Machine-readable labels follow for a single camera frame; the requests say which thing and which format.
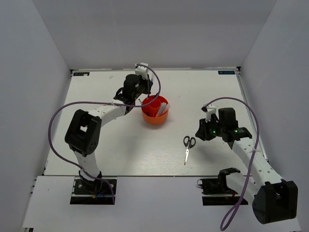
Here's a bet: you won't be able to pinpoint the blue clear pen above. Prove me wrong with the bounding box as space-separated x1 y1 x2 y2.
146 74 154 98

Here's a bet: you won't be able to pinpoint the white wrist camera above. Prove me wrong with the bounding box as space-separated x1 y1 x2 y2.
201 104 217 122
135 62 149 80

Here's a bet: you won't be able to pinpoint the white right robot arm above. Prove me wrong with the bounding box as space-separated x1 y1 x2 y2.
196 105 298 224

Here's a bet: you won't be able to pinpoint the orange round compartment container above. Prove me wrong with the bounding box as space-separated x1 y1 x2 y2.
141 95 169 125

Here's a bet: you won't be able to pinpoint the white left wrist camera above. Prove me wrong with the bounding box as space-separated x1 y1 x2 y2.
135 62 149 80

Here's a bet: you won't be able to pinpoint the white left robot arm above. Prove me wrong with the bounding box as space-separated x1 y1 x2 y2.
65 74 153 193

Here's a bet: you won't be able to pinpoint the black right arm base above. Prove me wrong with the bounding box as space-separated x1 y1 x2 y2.
197 178 239 206

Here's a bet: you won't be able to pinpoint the corner table label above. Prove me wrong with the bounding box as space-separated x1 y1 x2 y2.
218 70 235 75
72 72 90 76

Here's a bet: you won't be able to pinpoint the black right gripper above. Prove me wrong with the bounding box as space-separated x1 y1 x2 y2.
195 116 225 141

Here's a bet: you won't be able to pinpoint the black handled scissors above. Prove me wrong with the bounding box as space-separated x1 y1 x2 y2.
183 136 196 165

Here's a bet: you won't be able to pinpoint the left corner table label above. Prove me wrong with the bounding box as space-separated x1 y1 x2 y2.
72 72 90 76

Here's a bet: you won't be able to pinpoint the right corner table label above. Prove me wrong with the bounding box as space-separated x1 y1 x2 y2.
218 70 235 75

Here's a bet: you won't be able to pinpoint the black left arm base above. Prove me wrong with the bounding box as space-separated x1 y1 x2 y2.
70 177 117 205

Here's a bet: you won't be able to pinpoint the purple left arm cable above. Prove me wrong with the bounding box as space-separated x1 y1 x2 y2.
48 63 162 203

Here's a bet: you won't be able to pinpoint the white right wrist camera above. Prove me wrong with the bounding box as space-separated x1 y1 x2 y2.
201 104 217 122

